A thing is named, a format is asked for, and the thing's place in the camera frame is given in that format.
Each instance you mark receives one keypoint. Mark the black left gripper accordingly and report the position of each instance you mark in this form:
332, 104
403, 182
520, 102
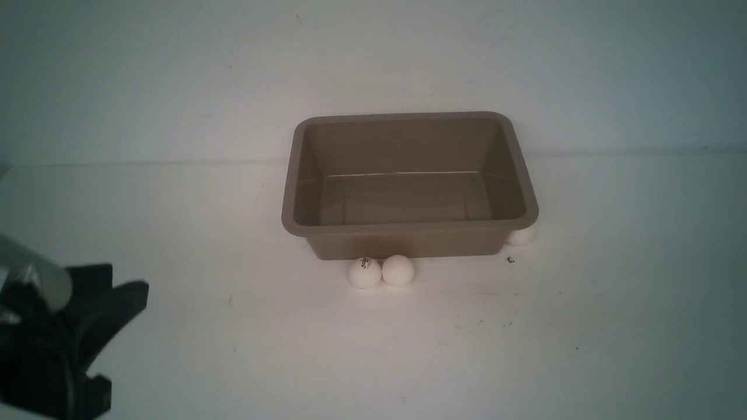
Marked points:
46, 355

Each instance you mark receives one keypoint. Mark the white ping-pong ball with logo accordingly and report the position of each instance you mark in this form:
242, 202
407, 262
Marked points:
365, 273

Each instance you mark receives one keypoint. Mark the plain white ping-pong ball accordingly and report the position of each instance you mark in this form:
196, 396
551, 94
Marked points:
398, 271

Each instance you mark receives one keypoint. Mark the tan plastic bin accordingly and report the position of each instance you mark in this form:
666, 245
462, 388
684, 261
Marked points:
414, 184

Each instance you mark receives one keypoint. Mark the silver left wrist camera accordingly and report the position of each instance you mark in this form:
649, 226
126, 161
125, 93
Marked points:
22, 265

